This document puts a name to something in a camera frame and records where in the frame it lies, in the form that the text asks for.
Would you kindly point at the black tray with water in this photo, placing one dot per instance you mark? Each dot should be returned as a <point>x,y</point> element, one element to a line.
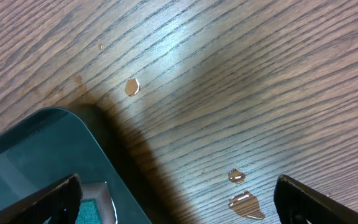
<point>53,143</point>

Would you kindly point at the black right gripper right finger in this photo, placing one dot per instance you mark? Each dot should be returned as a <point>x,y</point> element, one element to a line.
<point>297,203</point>

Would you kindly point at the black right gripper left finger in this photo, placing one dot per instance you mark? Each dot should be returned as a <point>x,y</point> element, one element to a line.
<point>57,203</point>

